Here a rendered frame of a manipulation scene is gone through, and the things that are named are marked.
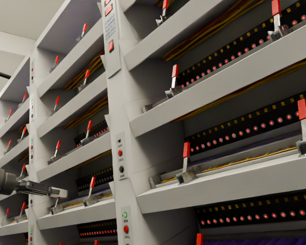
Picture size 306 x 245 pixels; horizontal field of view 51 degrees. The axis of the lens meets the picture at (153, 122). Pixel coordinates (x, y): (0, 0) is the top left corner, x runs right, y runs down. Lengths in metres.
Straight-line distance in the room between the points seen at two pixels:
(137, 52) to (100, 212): 0.46
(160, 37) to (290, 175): 0.45
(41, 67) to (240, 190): 1.23
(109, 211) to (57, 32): 0.91
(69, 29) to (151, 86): 0.69
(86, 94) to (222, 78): 0.57
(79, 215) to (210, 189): 0.55
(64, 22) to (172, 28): 0.78
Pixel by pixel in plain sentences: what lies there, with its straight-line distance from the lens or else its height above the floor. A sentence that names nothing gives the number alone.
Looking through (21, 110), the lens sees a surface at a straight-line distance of 1.76.
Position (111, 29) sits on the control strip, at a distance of 0.99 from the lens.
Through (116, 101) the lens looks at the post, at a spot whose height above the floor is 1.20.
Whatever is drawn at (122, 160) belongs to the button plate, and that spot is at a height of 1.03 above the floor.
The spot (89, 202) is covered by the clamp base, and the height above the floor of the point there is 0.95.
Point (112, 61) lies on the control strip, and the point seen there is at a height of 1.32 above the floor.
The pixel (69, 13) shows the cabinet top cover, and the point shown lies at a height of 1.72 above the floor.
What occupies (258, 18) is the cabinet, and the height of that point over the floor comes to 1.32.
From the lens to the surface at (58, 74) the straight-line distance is 1.35.
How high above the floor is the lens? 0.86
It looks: 17 degrees up
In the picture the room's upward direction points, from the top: 6 degrees counter-clockwise
